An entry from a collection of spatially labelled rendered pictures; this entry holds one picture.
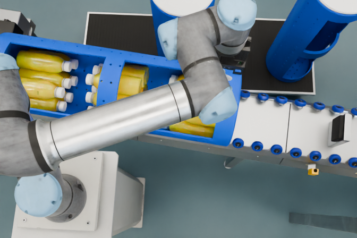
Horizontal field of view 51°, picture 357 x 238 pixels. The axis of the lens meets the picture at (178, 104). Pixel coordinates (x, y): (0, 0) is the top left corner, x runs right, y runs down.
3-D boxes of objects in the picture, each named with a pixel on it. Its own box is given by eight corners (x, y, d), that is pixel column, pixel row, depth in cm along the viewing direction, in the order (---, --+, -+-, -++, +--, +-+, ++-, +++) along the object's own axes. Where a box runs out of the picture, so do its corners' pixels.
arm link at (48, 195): (37, 223, 109) (16, 223, 96) (27, 179, 113) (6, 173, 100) (77, 209, 110) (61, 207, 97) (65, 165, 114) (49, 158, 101)
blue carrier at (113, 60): (224, 153, 146) (235, 136, 119) (7, 117, 150) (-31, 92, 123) (233, 85, 155) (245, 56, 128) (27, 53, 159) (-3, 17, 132)
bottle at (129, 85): (141, 76, 130) (90, 68, 131) (137, 95, 129) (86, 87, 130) (143, 79, 137) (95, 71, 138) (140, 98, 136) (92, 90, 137)
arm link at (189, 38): (172, 67, 69) (229, 49, 69) (153, 16, 72) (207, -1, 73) (174, 83, 76) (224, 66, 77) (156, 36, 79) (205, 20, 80)
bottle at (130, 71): (146, 82, 144) (101, 75, 145) (147, 66, 140) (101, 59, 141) (142, 91, 138) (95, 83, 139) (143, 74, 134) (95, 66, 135)
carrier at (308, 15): (256, 65, 241) (294, 91, 237) (298, -10, 157) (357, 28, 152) (281, 33, 247) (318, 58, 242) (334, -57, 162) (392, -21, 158)
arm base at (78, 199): (78, 227, 118) (68, 228, 108) (33, 216, 119) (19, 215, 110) (92, 180, 122) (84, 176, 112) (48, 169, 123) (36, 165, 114)
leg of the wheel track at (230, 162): (232, 169, 239) (249, 157, 178) (223, 168, 239) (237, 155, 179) (233, 160, 241) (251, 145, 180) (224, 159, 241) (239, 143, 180)
